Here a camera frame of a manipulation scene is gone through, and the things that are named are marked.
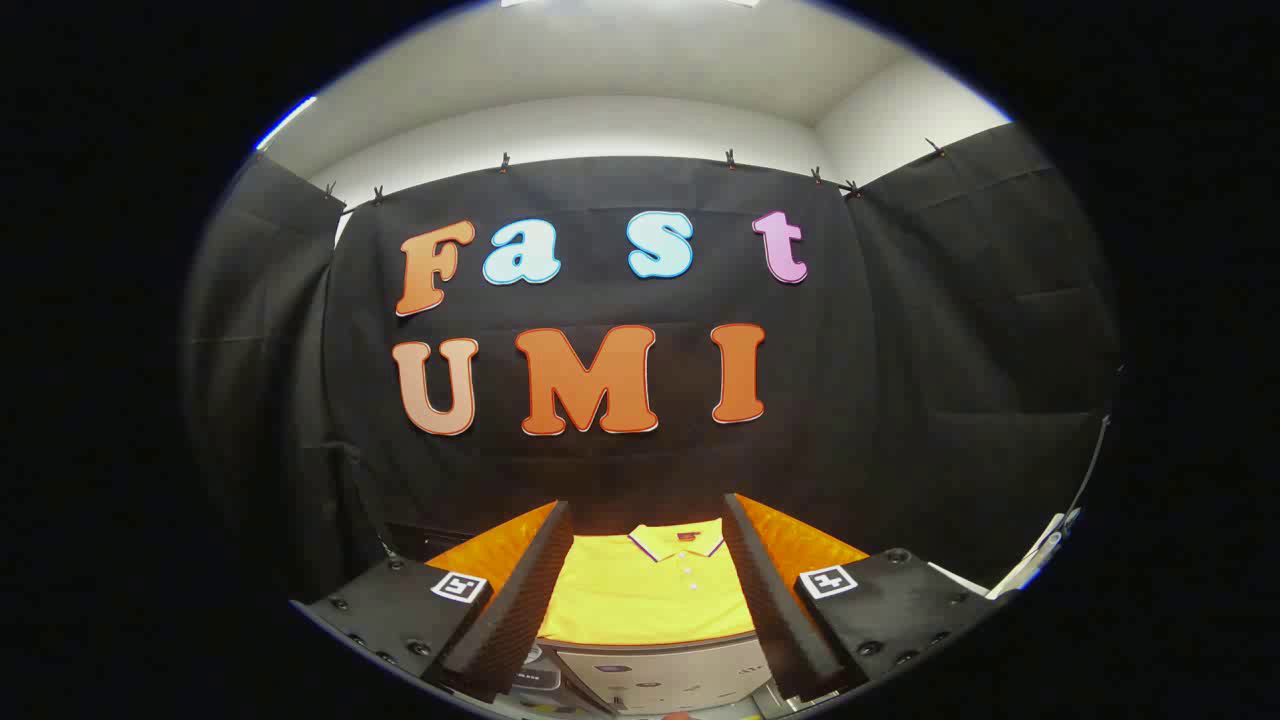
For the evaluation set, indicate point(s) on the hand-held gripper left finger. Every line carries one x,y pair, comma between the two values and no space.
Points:
520,610

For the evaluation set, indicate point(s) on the row of black cloth clips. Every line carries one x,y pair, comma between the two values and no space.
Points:
505,161

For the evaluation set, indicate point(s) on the grey cabinet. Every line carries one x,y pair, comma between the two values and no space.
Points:
660,675

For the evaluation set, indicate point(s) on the black backdrop cloth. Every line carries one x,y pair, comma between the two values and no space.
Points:
850,400

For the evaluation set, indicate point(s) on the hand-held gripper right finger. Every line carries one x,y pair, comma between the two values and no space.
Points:
775,610

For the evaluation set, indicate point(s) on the yellow polo shirt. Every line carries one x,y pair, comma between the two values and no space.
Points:
640,600

